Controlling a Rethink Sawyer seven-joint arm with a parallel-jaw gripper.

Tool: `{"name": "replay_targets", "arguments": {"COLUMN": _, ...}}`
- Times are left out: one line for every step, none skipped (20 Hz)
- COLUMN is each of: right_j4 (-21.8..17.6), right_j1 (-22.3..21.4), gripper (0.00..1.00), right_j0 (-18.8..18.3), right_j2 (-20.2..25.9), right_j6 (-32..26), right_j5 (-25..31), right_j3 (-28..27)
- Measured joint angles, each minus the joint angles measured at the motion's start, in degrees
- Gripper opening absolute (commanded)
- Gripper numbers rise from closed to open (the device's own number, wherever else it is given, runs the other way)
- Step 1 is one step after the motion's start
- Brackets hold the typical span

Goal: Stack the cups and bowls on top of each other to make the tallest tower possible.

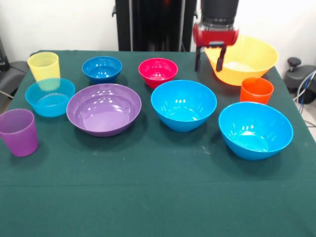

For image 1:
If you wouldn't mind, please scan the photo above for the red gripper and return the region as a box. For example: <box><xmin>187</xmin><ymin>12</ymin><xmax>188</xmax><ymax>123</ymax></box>
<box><xmin>192</xmin><ymin>23</ymin><xmax>239</xmax><ymax>73</ymax></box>

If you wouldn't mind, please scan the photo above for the large yellow bowl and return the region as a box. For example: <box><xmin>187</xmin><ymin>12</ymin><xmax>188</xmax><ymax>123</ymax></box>
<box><xmin>204</xmin><ymin>35</ymin><xmax>280</xmax><ymax>87</ymax></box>

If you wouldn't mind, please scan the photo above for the small red bowl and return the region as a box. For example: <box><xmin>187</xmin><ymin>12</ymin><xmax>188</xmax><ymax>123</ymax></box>
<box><xmin>138</xmin><ymin>58</ymin><xmax>179</xmax><ymax>89</ymax></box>

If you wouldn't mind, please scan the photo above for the large blue bowl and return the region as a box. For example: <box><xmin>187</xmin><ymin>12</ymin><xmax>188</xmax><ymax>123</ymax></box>
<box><xmin>151</xmin><ymin>79</ymin><xmax>218</xmax><ymax>132</ymax></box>
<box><xmin>218</xmin><ymin>101</ymin><xmax>294</xmax><ymax>161</ymax></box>

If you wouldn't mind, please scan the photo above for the orange cup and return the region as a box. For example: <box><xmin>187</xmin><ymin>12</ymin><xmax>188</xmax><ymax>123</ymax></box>
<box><xmin>239</xmin><ymin>77</ymin><xmax>275</xmax><ymax>105</ymax></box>

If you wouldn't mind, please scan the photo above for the dark grey chair base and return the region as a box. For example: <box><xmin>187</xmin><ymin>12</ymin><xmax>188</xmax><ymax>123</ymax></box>
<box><xmin>283</xmin><ymin>57</ymin><xmax>316</xmax><ymax>104</ymax></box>

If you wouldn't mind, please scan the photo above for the small dark blue bowl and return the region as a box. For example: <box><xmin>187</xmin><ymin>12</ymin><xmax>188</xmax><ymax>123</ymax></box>
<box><xmin>81</xmin><ymin>56</ymin><xmax>123</xmax><ymax>84</ymax></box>

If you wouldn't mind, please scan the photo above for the wide purple bowl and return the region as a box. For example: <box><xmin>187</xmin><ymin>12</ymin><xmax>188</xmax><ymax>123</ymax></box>
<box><xmin>66</xmin><ymin>83</ymin><xmax>142</xmax><ymax>137</ymax></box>

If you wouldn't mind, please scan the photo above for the dark green tablecloth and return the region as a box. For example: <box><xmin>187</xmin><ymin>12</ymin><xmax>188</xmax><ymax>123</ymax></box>
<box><xmin>0</xmin><ymin>50</ymin><xmax>316</xmax><ymax>237</ymax></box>

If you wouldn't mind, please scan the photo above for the yellow cup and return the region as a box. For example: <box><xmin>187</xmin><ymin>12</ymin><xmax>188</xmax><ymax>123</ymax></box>
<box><xmin>27</xmin><ymin>51</ymin><xmax>61</xmax><ymax>83</ymax></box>

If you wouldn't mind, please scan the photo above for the translucent light blue bowl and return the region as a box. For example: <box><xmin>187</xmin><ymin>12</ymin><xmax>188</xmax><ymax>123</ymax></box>
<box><xmin>25</xmin><ymin>78</ymin><xmax>76</xmax><ymax>118</ymax></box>

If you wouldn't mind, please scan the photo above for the grey padded chair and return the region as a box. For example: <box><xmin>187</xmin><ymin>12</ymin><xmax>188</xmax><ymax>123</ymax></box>
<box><xmin>0</xmin><ymin>37</ymin><xmax>28</xmax><ymax>100</ymax></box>

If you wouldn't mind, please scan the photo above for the purple cup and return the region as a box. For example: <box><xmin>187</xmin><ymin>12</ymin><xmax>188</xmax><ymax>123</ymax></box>
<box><xmin>0</xmin><ymin>108</ymin><xmax>39</xmax><ymax>158</ymax></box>

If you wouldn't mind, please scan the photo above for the bundle of light cables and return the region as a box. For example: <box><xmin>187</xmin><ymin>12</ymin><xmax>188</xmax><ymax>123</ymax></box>
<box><xmin>293</xmin><ymin>70</ymin><xmax>316</xmax><ymax>129</ymax></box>

